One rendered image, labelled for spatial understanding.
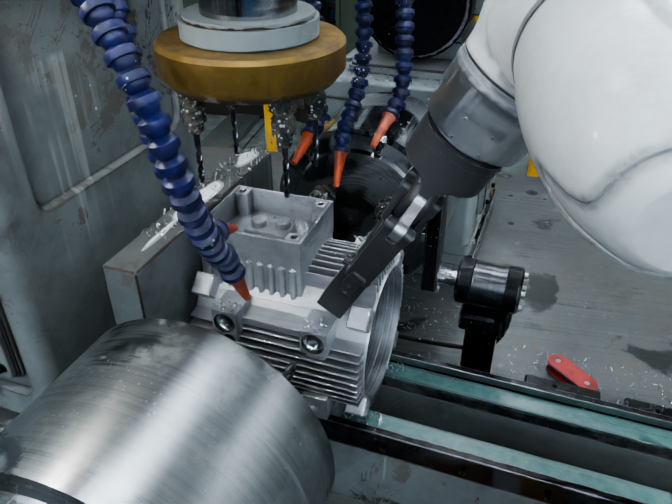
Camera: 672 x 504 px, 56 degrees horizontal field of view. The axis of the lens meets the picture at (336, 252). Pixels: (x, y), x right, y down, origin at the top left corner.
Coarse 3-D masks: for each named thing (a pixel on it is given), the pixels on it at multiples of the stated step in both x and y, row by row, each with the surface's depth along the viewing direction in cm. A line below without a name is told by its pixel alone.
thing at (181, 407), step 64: (64, 384) 46; (128, 384) 44; (192, 384) 45; (256, 384) 47; (0, 448) 41; (64, 448) 40; (128, 448) 40; (192, 448) 41; (256, 448) 44; (320, 448) 50
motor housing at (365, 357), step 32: (320, 256) 69; (224, 288) 70; (256, 288) 69; (320, 288) 67; (384, 288) 78; (192, 320) 69; (256, 320) 66; (288, 320) 66; (384, 320) 80; (256, 352) 68; (288, 352) 66; (352, 352) 64; (384, 352) 79; (320, 384) 67; (352, 384) 65
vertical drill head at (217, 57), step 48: (240, 0) 53; (288, 0) 55; (192, 48) 55; (240, 48) 53; (288, 48) 55; (336, 48) 56; (192, 96) 55; (240, 96) 53; (288, 96) 54; (288, 144) 59; (288, 192) 62
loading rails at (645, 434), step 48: (384, 384) 81; (432, 384) 79; (480, 384) 79; (528, 384) 77; (336, 432) 73; (384, 432) 71; (432, 432) 72; (480, 432) 79; (528, 432) 76; (576, 432) 74; (624, 432) 72; (336, 480) 78; (384, 480) 74; (432, 480) 71; (480, 480) 69; (528, 480) 66; (576, 480) 67; (624, 480) 67
